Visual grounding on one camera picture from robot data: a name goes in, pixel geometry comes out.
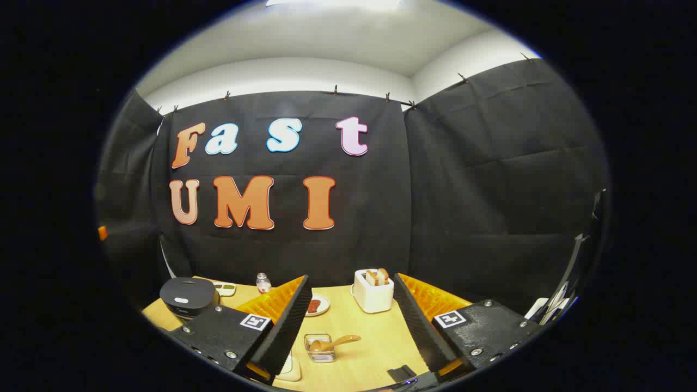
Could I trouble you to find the black rice cooker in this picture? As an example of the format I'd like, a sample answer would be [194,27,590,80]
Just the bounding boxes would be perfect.
[160,277,219,319]

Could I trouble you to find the white round plate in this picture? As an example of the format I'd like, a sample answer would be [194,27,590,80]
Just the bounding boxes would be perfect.
[305,293,331,317]

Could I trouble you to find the white toaster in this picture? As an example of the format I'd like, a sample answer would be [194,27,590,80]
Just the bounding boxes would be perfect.
[351,268,395,314]

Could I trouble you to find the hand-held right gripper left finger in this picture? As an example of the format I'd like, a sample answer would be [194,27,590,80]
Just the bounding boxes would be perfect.
[166,275,313,386]

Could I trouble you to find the clear plastic rice box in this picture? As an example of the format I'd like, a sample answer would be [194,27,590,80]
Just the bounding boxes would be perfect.
[274,351,303,382]

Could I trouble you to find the black equipment stand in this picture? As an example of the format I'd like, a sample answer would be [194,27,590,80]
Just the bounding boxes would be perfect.
[525,188,606,327]

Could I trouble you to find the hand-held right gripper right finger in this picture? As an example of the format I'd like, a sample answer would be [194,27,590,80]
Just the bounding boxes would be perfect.
[393,272,540,379]

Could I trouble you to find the metal wire chopstick holder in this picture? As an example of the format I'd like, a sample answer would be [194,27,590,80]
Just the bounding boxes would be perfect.
[304,333,337,363]

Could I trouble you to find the wooden spoon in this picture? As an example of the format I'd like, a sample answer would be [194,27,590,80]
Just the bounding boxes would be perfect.
[309,335,362,352]

